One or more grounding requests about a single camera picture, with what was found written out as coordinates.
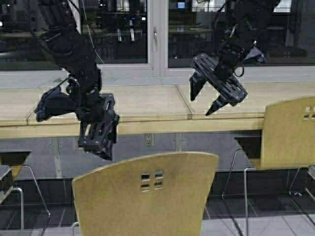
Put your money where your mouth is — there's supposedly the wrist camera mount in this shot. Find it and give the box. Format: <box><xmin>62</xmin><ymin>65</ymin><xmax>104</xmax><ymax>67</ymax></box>
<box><xmin>243</xmin><ymin>46</ymin><xmax>266</xmax><ymax>64</ymax></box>
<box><xmin>34</xmin><ymin>86</ymin><xmax>76</xmax><ymax>122</ymax></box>

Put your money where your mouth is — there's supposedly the long wooden counter table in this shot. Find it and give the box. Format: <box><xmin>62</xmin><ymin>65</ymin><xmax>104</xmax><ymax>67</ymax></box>
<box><xmin>0</xmin><ymin>82</ymin><xmax>315</xmax><ymax>139</ymax></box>

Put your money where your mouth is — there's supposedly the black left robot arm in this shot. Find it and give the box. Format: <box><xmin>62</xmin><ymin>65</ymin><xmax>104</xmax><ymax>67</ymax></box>
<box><xmin>31</xmin><ymin>0</ymin><xmax>120</xmax><ymax>161</ymax></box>

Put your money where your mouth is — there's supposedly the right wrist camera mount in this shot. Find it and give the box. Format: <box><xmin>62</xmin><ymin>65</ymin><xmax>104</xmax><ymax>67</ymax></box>
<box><xmin>243</xmin><ymin>46</ymin><xmax>266</xmax><ymax>64</ymax></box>

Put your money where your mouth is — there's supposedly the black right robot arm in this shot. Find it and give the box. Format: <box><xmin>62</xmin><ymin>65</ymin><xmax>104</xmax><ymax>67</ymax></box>
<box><xmin>189</xmin><ymin>0</ymin><xmax>280</xmax><ymax>116</ymax></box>

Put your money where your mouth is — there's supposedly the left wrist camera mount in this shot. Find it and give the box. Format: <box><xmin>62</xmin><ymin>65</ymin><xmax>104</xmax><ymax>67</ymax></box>
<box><xmin>34</xmin><ymin>86</ymin><xmax>76</xmax><ymax>122</ymax></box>

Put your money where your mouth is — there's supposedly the robot base left corner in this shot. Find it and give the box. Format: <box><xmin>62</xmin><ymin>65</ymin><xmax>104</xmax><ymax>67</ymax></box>
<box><xmin>0</xmin><ymin>165</ymin><xmax>14</xmax><ymax>204</ymax></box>

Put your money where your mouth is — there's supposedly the wall power outlet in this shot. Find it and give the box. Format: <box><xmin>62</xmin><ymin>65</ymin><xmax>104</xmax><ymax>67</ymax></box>
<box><xmin>144</xmin><ymin>134</ymin><xmax>154</xmax><ymax>147</ymax></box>

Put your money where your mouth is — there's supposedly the dark glass window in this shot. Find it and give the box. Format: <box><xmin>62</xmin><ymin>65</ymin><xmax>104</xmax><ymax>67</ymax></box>
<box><xmin>0</xmin><ymin>0</ymin><xmax>148</xmax><ymax>71</ymax></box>

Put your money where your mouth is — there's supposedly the yellow wooden chair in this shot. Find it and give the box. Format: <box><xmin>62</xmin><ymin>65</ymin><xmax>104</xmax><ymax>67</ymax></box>
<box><xmin>221</xmin><ymin>96</ymin><xmax>315</xmax><ymax>236</ymax></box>
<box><xmin>0</xmin><ymin>149</ymin><xmax>51</xmax><ymax>236</ymax></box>
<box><xmin>72</xmin><ymin>151</ymin><xmax>219</xmax><ymax>236</ymax></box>

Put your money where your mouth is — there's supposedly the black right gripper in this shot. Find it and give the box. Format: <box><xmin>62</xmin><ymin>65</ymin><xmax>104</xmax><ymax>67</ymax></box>
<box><xmin>189</xmin><ymin>53</ymin><xmax>248</xmax><ymax>116</ymax></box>

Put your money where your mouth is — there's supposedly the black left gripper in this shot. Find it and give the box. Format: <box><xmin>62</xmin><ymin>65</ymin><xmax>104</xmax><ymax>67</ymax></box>
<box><xmin>78</xmin><ymin>93</ymin><xmax>120</xmax><ymax>161</ymax></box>

